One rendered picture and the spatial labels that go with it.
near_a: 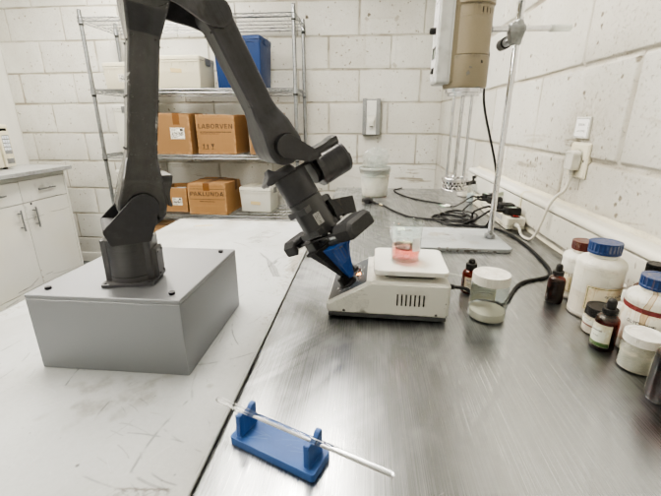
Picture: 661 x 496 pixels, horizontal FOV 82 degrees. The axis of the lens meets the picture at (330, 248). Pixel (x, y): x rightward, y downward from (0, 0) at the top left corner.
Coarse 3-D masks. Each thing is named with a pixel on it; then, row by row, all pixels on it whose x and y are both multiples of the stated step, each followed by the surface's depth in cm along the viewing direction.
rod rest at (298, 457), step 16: (240, 416) 38; (240, 432) 38; (256, 432) 39; (272, 432) 39; (320, 432) 36; (240, 448) 38; (256, 448) 37; (272, 448) 37; (288, 448) 37; (304, 448) 34; (320, 448) 37; (272, 464) 37; (288, 464) 36; (304, 464) 35; (320, 464) 36
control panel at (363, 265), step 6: (360, 264) 72; (366, 264) 70; (360, 270) 68; (366, 270) 67; (336, 276) 73; (354, 276) 68; (360, 276) 66; (366, 276) 65; (336, 282) 70; (354, 282) 65; (360, 282) 63; (336, 288) 67; (348, 288) 64; (330, 294) 66; (336, 294) 64
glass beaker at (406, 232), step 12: (396, 228) 62; (408, 228) 61; (420, 228) 62; (396, 240) 63; (408, 240) 62; (420, 240) 63; (396, 252) 63; (408, 252) 62; (420, 252) 64; (396, 264) 64; (408, 264) 63
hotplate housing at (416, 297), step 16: (368, 272) 66; (352, 288) 63; (368, 288) 62; (384, 288) 61; (400, 288) 61; (416, 288) 61; (432, 288) 60; (448, 288) 60; (336, 304) 63; (352, 304) 63; (368, 304) 63; (384, 304) 62; (400, 304) 62; (416, 304) 62; (432, 304) 61; (448, 304) 61; (416, 320) 63; (432, 320) 62
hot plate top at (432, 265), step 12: (384, 252) 69; (432, 252) 69; (384, 264) 64; (420, 264) 64; (432, 264) 64; (444, 264) 64; (408, 276) 61; (420, 276) 60; (432, 276) 60; (444, 276) 60
